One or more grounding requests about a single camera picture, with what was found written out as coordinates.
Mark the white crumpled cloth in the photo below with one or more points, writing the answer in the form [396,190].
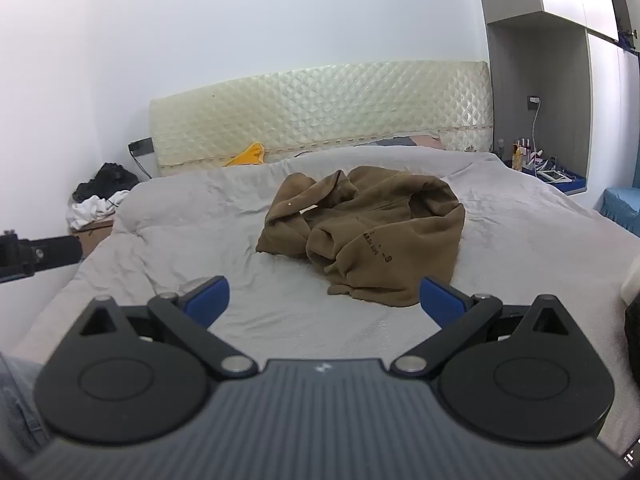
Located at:
[90,210]

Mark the grey wardrobe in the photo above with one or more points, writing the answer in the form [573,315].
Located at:
[540,50]

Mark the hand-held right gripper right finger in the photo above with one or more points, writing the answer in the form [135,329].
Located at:
[440,301]

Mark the patterned pillow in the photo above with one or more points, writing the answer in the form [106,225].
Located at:
[400,141]

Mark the white wall charger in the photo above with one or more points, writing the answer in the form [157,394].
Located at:
[533,102]

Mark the yellow cloth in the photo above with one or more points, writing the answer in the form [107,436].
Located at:
[247,156]

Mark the amber cosmetic bottle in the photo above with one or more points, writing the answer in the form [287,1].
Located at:
[517,159]

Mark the brown cardboard box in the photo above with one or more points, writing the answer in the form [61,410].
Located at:
[92,237]

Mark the black clothes pile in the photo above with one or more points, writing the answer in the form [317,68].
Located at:
[107,180]

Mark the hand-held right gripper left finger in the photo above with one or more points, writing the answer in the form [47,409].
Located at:
[210,300]

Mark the black bag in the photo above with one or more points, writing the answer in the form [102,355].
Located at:
[633,322]

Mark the brown hoodie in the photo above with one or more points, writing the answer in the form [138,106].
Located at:
[370,230]

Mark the person's jeans leg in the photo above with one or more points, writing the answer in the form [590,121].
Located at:
[17,410]

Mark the blue tray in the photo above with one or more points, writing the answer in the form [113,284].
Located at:
[570,184]

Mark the bed with grey sheet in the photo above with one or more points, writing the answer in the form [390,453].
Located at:
[200,220]

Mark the blue clamp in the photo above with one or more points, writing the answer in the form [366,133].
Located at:
[627,40]

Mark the white flat device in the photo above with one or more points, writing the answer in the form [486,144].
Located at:
[554,175]

